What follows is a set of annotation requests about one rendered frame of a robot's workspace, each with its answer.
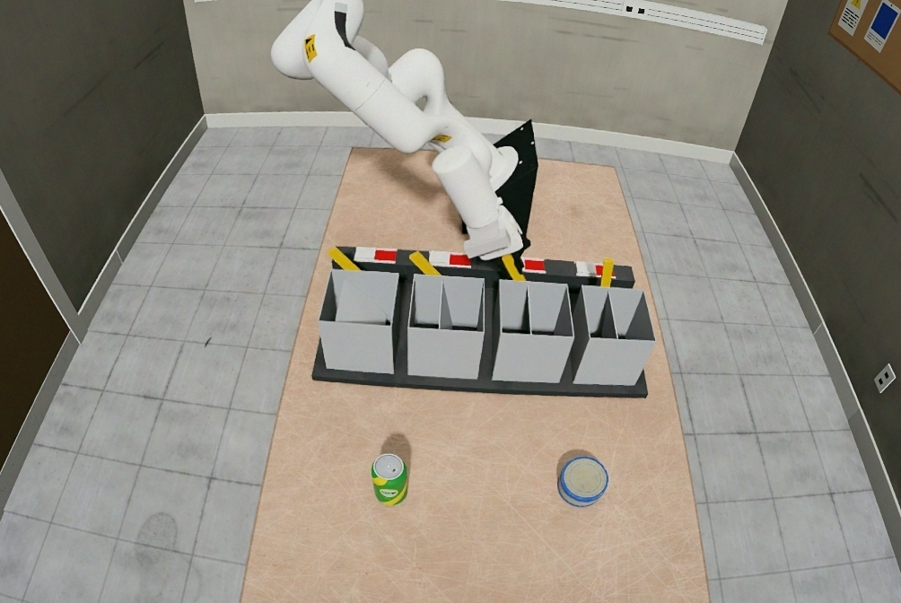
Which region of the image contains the round tin with blue-rimmed lid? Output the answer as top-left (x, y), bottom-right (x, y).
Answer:
top-left (557, 457), bottom-right (608, 508)

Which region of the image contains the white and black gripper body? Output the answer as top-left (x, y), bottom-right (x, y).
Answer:
top-left (477, 205), bottom-right (523, 260)

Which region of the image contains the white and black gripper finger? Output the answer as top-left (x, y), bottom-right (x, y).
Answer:
top-left (511, 233), bottom-right (530, 275)
top-left (477, 256), bottom-right (511, 278)

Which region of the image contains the green drink can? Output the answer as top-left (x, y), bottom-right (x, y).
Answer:
top-left (371, 454), bottom-right (407, 505)

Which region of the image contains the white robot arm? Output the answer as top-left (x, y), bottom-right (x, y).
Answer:
top-left (271, 0), bottom-right (518, 258)

